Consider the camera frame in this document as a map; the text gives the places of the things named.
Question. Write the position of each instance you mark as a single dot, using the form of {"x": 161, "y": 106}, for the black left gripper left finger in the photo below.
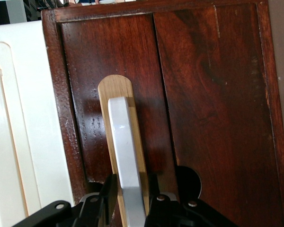
{"x": 109, "y": 201}

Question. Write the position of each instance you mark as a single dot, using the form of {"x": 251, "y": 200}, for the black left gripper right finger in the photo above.
{"x": 165, "y": 212}

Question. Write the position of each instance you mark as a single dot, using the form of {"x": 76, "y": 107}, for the dark wooden plain drawer front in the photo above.
{"x": 215, "y": 94}

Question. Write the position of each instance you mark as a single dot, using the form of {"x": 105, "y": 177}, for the white cabinet door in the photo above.
{"x": 26, "y": 94}

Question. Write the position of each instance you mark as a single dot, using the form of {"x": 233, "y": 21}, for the dark red wooden door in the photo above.
{"x": 52, "y": 71}

